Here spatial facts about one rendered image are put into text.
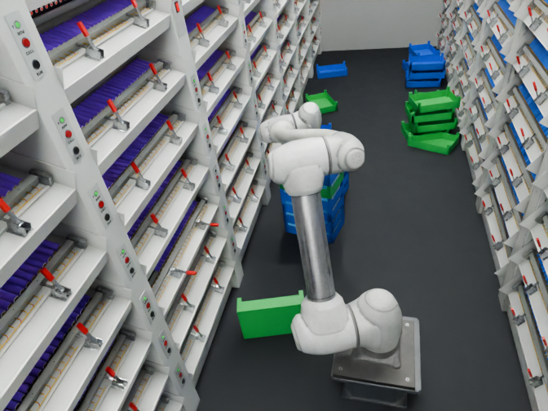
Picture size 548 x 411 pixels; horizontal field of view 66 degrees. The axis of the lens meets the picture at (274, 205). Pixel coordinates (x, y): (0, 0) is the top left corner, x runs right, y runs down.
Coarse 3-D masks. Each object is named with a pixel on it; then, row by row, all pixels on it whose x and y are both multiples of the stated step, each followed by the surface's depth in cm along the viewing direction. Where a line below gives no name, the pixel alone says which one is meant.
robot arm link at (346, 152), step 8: (328, 136) 140; (336, 136) 140; (344, 136) 141; (352, 136) 141; (328, 144) 136; (336, 144) 136; (344, 144) 135; (352, 144) 134; (360, 144) 137; (328, 152) 136; (336, 152) 136; (344, 152) 134; (352, 152) 133; (360, 152) 134; (336, 160) 136; (344, 160) 134; (352, 160) 134; (360, 160) 135; (336, 168) 138; (344, 168) 136; (352, 168) 135
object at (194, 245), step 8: (200, 192) 186; (200, 200) 186; (208, 200) 188; (216, 200) 187; (208, 208) 186; (216, 208) 187; (200, 216) 181; (208, 216) 182; (192, 232) 173; (200, 232) 174; (192, 240) 170; (200, 240) 171; (184, 248) 166; (192, 248) 167; (184, 256) 163; (192, 256) 164; (176, 264) 160; (184, 264) 161; (160, 272) 155; (152, 280) 152; (168, 280) 154; (176, 280) 155; (168, 288) 151; (176, 288) 152; (168, 296) 149; (160, 304) 146; (168, 304) 147
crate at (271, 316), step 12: (240, 300) 190; (252, 300) 189; (264, 300) 189; (276, 300) 188; (288, 300) 187; (300, 300) 186; (240, 312) 186; (252, 312) 186; (264, 312) 187; (276, 312) 187; (288, 312) 188; (240, 324) 191; (252, 324) 191; (264, 324) 192; (276, 324) 192; (288, 324) 193; (252, 336) 197; (264, 336) 197
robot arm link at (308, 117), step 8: (304, 104) 187; (312, 104) 186; (296, 112) 191; (304, 112) 185; (312, 112) 185; (296, 120) 189; (304, 120) 187; (312, 120) 186; (320, 120) 190; (296, 128) 189; (304, 128) 190; (312, 128) 191
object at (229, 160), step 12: (240, 120) 239; (252, 120) 238; (240, 132) 235; (252, 132) 238; (228, 144) 220; (240, 144) 226; (228, 156) 217; (240, 156) 219; (228, 168) 208; (228, 180) 203
